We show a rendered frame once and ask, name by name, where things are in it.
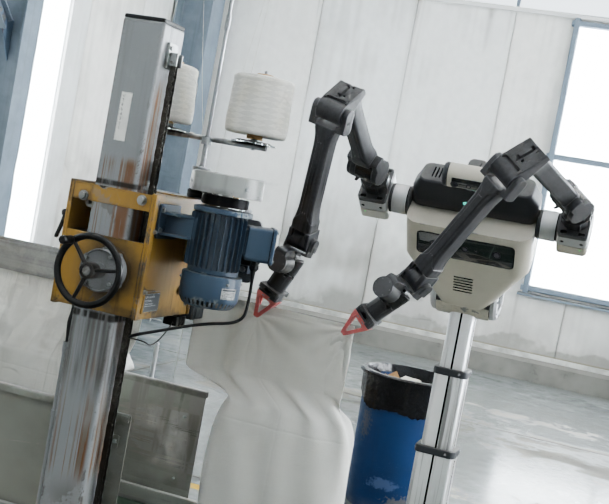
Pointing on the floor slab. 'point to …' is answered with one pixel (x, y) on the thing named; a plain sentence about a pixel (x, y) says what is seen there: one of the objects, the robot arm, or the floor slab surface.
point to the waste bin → (387, 432)
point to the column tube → (102, 389)
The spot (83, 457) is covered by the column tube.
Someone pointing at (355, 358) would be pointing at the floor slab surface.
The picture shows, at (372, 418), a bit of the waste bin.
